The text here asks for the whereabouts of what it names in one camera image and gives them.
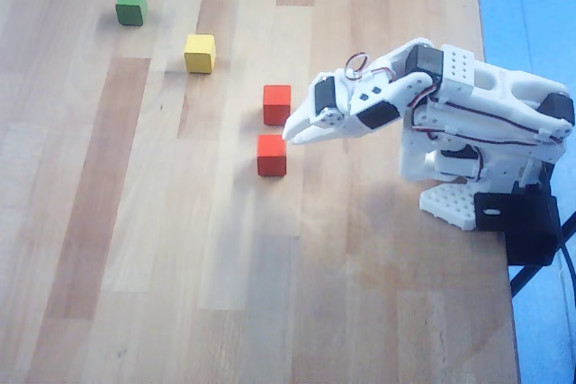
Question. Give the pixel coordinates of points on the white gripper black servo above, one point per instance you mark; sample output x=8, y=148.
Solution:
x=320, y=120

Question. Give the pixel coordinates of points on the red wooden cube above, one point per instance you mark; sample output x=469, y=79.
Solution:
x=276, y=104
x=271, y=157

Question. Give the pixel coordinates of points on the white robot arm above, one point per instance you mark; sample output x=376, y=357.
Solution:
x=495, y=87

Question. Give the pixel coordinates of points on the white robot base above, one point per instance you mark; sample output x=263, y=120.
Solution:
x=450, y=204

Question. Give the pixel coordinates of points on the yellow wooden cube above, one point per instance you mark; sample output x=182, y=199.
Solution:
x=200, y=53

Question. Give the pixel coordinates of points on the green wooden cube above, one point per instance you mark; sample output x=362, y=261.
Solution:
x=131, y=6

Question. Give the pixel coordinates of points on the black table clamp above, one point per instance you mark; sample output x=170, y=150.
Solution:
x=526, y=226

